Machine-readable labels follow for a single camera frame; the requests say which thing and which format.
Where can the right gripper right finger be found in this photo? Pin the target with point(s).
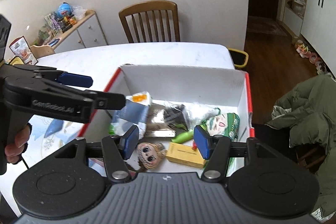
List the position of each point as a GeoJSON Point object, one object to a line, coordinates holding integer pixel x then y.
{"type": "Point", "coordinates": [216, 151]}

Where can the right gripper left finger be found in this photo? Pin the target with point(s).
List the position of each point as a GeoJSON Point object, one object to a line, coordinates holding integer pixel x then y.
{"type": "Point", "coordinates": [115, 151]}

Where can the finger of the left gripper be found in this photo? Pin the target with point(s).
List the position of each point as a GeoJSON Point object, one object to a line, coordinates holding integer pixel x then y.
{"type": "Point", "coordinates": [107, 100]}
{"type": "Point", "coordinates": [72, 79]}

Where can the bag of black screws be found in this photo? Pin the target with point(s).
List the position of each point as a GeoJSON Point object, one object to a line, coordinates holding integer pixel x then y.
{"type": "Point", "coordinates": [177, 116]}

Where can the person's left hand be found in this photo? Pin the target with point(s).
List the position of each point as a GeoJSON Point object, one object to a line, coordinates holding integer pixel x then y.
{"type": "Point", "coordinates": [13, 151]}

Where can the green haired cartoon badge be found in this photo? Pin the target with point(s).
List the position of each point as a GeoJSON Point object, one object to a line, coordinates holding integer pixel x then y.
{"type": "Point", "coordinates": [226, 124]}

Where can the blue white tissue pack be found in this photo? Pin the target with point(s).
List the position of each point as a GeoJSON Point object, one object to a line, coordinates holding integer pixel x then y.
{"type": "Point", "coordinates": [135, 112]}

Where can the blonde doll head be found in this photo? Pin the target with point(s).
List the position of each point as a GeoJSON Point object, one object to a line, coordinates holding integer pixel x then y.
{"type": "Point", "coordinates": [150, 154]}

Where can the green tube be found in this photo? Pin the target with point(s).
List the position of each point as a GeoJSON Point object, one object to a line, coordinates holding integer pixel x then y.
{"type": "Point", "coordinates": [183, 137]}

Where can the yellow small box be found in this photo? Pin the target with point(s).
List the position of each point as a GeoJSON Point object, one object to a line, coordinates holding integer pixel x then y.
{"type": "Point", "coordinates": [185, 155]}

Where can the white plastic bag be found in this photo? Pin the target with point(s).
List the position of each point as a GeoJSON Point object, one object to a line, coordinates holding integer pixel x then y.
{"type": "Point", "coordinates": [198, 112]}

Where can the red printed paper bag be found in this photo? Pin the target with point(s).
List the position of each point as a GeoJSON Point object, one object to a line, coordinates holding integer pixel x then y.
{"type": "Point", "coordinates": [20, 48]}

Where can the silver foil packet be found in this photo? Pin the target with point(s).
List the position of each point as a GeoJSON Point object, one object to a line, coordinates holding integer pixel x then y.
{"type": "Point", "coordinates": [156, 127]}

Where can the white wooden sideboard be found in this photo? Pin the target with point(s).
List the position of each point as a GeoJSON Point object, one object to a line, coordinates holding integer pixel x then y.
{"type": "Point", "coordinates": [86, 33]}

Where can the red and white cardboard box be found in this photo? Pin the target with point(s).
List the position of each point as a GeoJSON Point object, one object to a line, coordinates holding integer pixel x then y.
{"type": "Point", "coordinates": [226, 89]}

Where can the blue globe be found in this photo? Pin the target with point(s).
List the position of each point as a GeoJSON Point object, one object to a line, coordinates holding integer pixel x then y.
{"type": "Point", "coordinates": [64, 10]}

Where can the yellow black trash bin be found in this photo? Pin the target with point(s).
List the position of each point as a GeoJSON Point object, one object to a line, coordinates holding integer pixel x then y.
{"type": "Point", "coordinates": [239, 58]}

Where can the olive green jacket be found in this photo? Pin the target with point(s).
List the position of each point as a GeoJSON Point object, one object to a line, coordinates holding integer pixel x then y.
{"type": "Point", "coordinates": [309, 111]}

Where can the brown wooden chair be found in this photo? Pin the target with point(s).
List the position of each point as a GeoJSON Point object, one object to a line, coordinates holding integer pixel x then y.
{"type": "Point", "coordinates": [151, 21]}

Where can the pair of children's shoes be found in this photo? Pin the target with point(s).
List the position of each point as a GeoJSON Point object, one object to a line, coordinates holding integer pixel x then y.
{"type": "Point", "coordinates": [302, 49]}

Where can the white wall cabinet unit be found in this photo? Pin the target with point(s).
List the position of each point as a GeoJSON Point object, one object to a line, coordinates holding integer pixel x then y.
{"type": "Point", "coordinates": [314, 22]}

